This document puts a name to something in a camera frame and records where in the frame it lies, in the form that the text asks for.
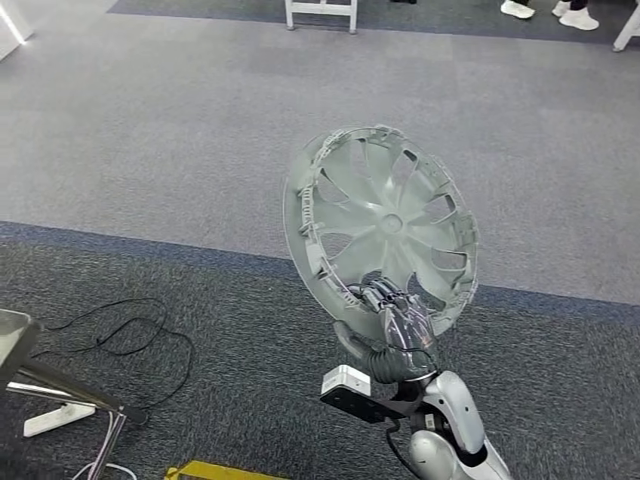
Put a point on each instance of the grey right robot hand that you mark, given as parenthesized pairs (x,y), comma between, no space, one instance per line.
(410,338)

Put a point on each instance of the grey plastic wheel hubcap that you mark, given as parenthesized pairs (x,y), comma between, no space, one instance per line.
(390,225)

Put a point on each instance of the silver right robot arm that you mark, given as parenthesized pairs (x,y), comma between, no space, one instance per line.
(450,411)

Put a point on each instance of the yellow floor tape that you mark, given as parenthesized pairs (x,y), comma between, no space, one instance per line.
(215,472)

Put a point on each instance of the person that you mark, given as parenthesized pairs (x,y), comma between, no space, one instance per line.
(577,16)

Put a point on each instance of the white power strip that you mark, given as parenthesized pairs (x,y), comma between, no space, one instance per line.
(60,418)

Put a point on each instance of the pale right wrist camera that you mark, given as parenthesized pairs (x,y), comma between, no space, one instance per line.
(345,379)

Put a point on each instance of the white furniture frame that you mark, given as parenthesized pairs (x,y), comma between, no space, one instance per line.
(320,8)

